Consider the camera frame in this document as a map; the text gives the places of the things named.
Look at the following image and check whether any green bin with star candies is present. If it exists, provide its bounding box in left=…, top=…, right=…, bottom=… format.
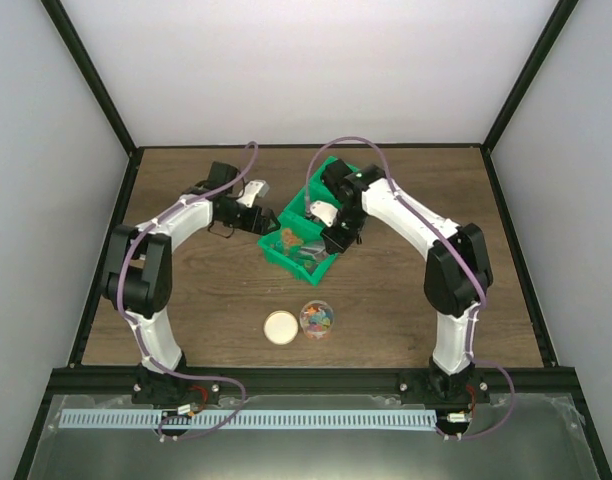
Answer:
left=258, top=213, right=337, bottom=286

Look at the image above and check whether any green bin with popsicle candies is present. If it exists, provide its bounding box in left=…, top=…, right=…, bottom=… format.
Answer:
left=309, top=157, right=361, bottom=203

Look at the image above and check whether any cream jar lid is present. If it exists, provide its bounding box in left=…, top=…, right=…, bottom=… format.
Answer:
left=263, top=310, right=299, bottom=345

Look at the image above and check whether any silver metal scoop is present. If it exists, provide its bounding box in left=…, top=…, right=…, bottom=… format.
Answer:
left=297, top=240, right=329, bottom=262

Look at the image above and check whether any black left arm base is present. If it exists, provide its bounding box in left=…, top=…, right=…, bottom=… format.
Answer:
left=132, top=365, right=219, bottom=407

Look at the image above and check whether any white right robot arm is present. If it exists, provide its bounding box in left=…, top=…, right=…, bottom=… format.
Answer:
left=307, top=159, right=493, bottom=403

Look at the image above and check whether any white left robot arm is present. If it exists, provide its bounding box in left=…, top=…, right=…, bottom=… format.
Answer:
left=101, top=162, right=280, bottom=404

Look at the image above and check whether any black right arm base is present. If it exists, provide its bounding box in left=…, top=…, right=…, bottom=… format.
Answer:
left=395, top=368, right=490, bottom=407

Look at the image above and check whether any clear glass jar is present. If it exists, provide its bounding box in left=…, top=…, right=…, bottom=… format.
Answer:
left=299, top=300, right=335, bottom=340

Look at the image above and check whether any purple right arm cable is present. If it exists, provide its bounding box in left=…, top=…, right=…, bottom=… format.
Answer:
left=303, top=135, right=515, bottom=442

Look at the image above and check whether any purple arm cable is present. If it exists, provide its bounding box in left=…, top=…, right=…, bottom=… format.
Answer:
left=303, top=135, right=515, bottom=442
left=115, top=140, right=260, bottom=444

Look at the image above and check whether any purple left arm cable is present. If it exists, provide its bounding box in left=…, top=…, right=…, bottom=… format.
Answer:
left=115, top=140, right=260, bottom=444

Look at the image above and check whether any light blue slotted cable duct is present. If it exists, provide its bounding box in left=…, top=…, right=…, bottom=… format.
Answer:
left=58, top=409, right=437, bottom=431

